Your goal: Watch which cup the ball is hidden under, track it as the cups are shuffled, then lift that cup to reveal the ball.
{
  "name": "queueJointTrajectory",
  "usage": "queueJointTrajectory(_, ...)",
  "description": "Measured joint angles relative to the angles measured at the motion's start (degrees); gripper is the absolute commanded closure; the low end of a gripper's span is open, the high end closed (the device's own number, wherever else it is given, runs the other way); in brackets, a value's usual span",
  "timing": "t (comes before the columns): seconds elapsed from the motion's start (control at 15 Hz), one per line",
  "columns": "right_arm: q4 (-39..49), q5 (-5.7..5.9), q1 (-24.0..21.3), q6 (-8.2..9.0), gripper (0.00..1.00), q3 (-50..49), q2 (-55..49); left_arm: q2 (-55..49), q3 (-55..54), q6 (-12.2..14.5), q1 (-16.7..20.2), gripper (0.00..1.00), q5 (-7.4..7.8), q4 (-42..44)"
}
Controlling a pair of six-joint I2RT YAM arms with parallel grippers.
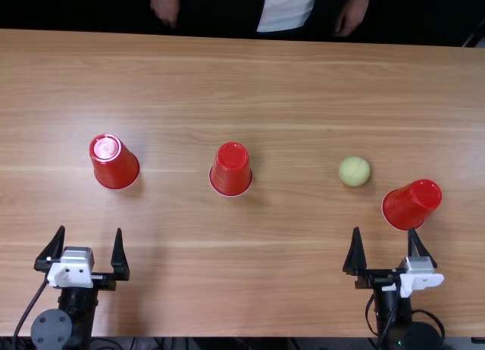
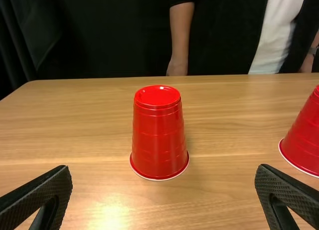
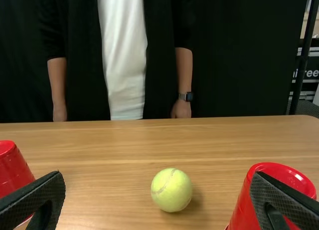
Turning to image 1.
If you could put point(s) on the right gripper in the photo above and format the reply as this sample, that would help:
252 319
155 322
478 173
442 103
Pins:
379 280

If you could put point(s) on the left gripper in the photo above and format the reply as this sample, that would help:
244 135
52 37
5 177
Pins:
104 282

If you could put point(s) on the red cup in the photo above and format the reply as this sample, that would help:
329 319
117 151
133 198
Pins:
411 206
113 164
230 172

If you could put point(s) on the yellow ball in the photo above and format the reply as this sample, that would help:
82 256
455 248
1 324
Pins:
354 171

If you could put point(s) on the person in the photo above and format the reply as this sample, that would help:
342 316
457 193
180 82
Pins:
288 9

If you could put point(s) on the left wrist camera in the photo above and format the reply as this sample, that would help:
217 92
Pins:
72 274

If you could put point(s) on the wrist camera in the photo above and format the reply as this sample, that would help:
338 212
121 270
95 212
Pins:
420 280
72 274

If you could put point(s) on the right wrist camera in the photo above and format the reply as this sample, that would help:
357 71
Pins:
420 280

